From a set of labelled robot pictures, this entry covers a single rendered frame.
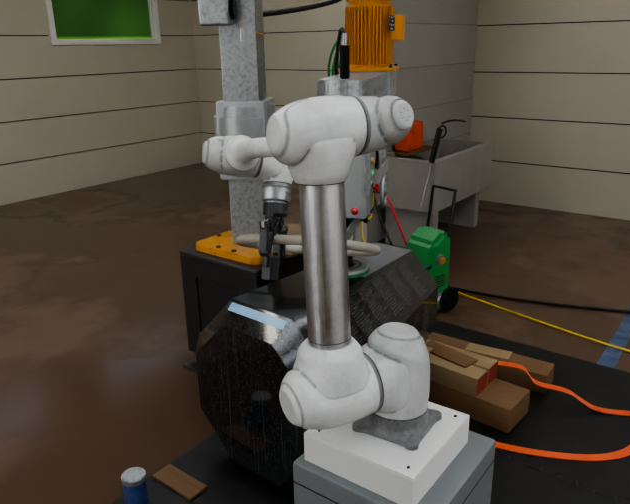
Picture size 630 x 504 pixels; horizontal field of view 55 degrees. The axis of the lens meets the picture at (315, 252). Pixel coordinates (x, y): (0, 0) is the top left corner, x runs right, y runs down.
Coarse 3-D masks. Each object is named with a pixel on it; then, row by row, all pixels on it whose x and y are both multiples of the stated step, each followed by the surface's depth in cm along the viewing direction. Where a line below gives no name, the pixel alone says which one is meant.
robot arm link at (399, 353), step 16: (384, 336) 148; (400, 336) 147; (416, 336) 149; (368, 352) 148; (384, 352) 146; (400, 352) 145; (416, 352) 147; (384, 368) 145; (400, 368) 145; (416, 368) 147; (384, 384) 144; (400, 384) 146; (416, 384) 148; (384, 400) 145; (400, 400) 147; (416, 400) 150; (384, 416) 152; (400, 416) 150; (416, 416) 151
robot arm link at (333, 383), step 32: (320, 96) 128; (288, 128) 121; (320, 128) 123; (352, 128) 126; (288, 160) 125; (320, 160) 125; (352, 160) 130; (320, 192) 129; (320, 224) 130; (320, 256) 132; (320, 288) 134; (320, 320) 136; (320, 352) 137; (352, 352) 138; (288, 384) 139; (320, 384) 136; (352, 384) 138; (288, 416) 142; (320, 416) 136; (352, 416) 141
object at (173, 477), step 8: (168, 464) 277; (160, 472) 272; (168, 472) 272; (176, 472) 272; (184, 472) 272; (160, 480) 267; (168, 480) 267; (176, 480) 267; (184, 480) 267; (192, 480) 267; (176, 488) 262; (184, 488) 262; (192, 488) 262; (200, 488) 262; (184, 496) 258; (192, 496) 257
